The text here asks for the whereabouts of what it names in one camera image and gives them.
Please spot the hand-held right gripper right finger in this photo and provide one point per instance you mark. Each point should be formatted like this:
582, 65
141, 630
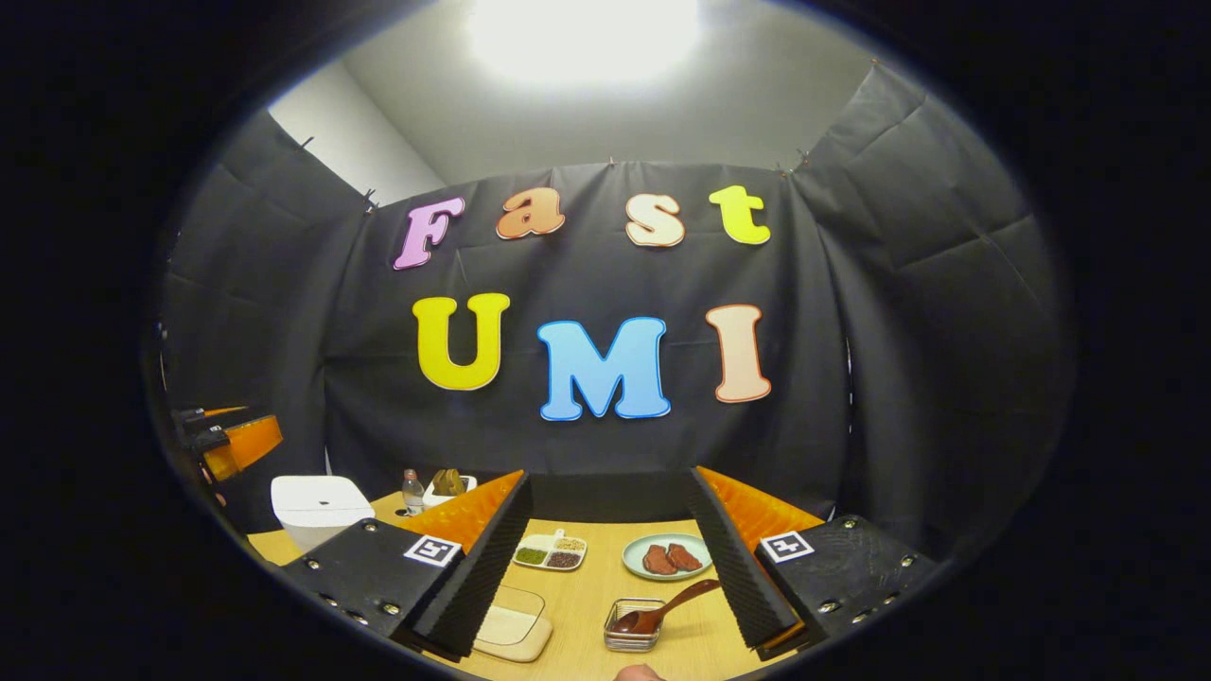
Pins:
733, 567

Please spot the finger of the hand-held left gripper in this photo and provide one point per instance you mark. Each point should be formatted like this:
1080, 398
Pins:
251, 440
203, 413

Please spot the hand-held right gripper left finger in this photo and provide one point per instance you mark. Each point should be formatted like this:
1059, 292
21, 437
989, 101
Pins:
478, 567

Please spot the clear box of rice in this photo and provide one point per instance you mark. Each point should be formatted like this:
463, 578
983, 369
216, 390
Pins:
511, 629

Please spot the brown wooden spoon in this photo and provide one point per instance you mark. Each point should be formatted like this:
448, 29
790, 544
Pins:
672, 605

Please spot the white rice cooker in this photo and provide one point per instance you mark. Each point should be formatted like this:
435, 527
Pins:
322, 511

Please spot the red meat slice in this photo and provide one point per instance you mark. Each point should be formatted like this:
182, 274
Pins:
685, 556
658, 560

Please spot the white divided grain dish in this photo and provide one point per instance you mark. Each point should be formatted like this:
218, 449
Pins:
549, 551

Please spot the white toaster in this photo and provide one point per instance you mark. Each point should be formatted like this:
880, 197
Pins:
430, 499

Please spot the brown bread slices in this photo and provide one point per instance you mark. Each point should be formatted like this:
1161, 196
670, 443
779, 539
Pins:
448, 482

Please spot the pale green plate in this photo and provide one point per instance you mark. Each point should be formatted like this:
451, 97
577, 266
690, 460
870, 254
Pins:
636, 566

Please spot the clear water bottle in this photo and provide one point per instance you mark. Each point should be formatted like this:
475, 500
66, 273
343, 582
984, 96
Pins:
412, 494

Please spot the black backdrop cloth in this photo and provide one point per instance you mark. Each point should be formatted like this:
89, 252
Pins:
587, 445

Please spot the ceiling light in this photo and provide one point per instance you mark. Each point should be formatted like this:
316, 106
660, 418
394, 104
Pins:
582, 38

